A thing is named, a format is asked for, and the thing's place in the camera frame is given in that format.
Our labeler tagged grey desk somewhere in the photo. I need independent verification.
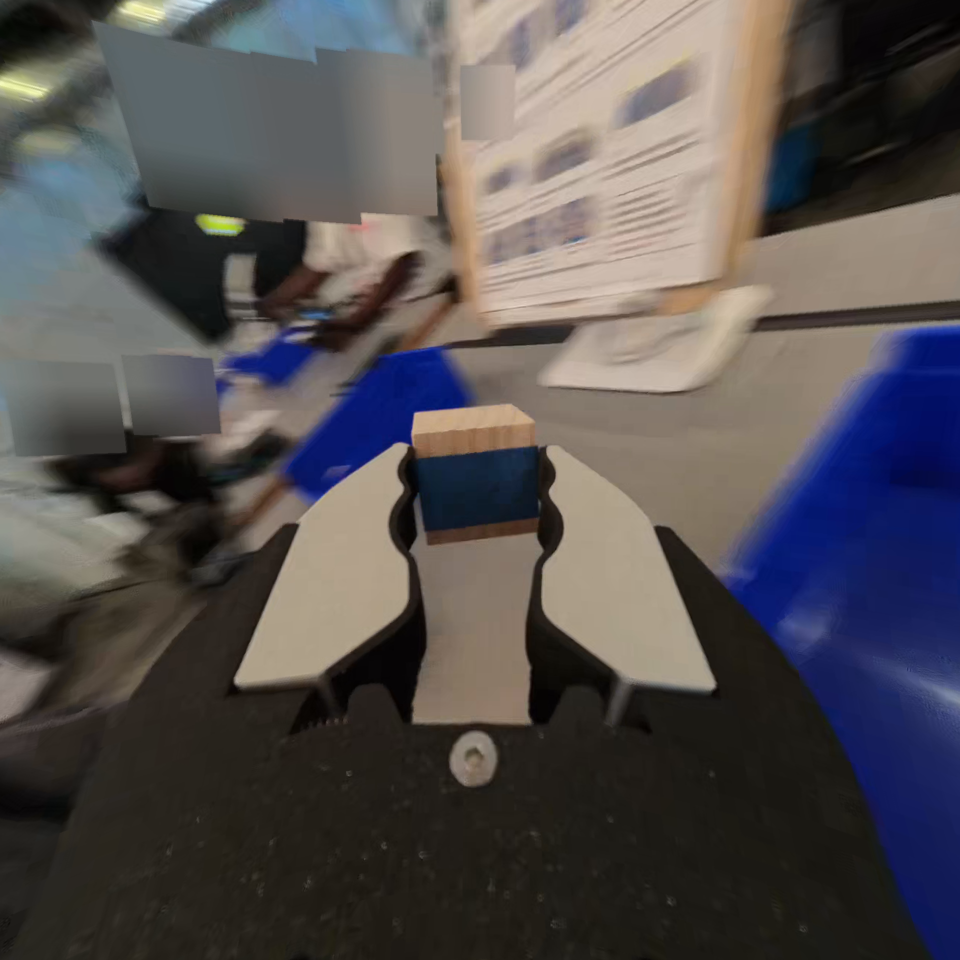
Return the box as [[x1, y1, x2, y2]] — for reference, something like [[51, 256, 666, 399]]
[[217, 195, 960, 729]]

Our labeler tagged person's left forearm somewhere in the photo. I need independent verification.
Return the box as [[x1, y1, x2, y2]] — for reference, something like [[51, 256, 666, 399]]
[[0, 465, 219, 721]]

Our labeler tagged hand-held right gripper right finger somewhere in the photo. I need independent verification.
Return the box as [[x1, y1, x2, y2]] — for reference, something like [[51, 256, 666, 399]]
[[527, 444, 719, 726]]

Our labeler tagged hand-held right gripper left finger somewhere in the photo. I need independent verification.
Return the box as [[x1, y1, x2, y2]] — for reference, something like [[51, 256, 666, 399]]
[[232, 442, 429, 723]]

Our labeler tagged white paper strip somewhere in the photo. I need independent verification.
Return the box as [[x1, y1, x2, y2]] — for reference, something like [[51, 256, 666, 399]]
[[223, 253, 258, 309]]

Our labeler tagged wooden cube with blue stripe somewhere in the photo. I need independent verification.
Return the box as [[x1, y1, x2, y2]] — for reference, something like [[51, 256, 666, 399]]
[[411, 403, 541, 546]]

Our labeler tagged printed instruction sheet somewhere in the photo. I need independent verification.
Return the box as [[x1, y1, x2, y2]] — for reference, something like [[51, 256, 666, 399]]
[[453, 0, 740, 316]]

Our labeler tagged large black screen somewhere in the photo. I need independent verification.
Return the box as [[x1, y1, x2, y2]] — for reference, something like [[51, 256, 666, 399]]
[[97, 210, 309, 342]]

